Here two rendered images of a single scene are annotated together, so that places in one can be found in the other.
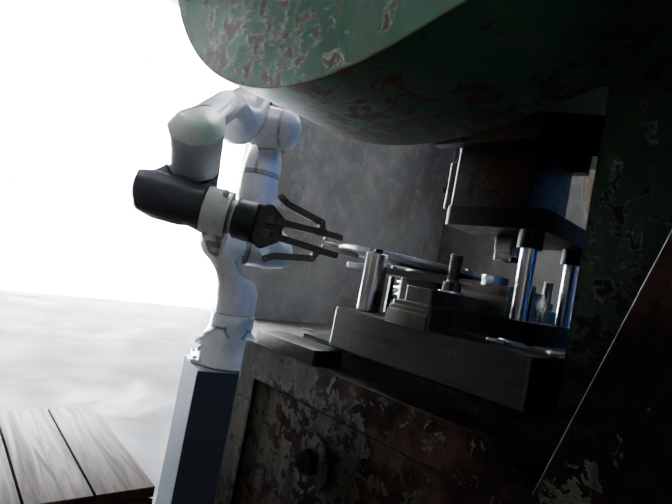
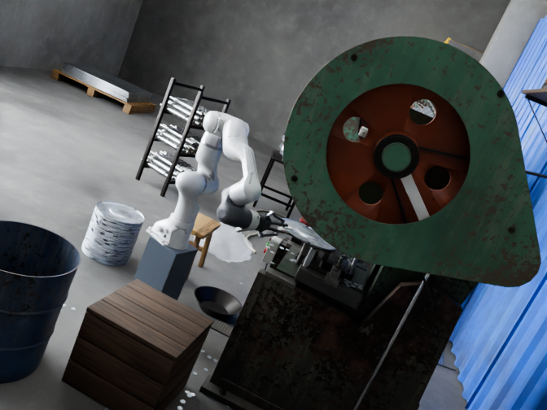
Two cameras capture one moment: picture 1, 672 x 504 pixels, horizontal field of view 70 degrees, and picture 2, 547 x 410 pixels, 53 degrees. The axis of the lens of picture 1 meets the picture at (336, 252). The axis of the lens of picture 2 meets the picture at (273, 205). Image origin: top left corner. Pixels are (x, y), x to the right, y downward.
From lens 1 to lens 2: 1.93 m
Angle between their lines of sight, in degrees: 43
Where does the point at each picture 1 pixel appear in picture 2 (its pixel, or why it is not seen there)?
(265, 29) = (334, 228)
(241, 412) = (253, 296)
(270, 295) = not seen: outside the picture
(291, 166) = not seen: outside the picture
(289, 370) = (282, 288)
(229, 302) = (190, 216)
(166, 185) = (240, 216)
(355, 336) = (306, 279)
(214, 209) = (254, 224)
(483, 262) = (190, 19)
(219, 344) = (181, 237)
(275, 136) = not seen: hidden behind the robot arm
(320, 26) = (356, 244)
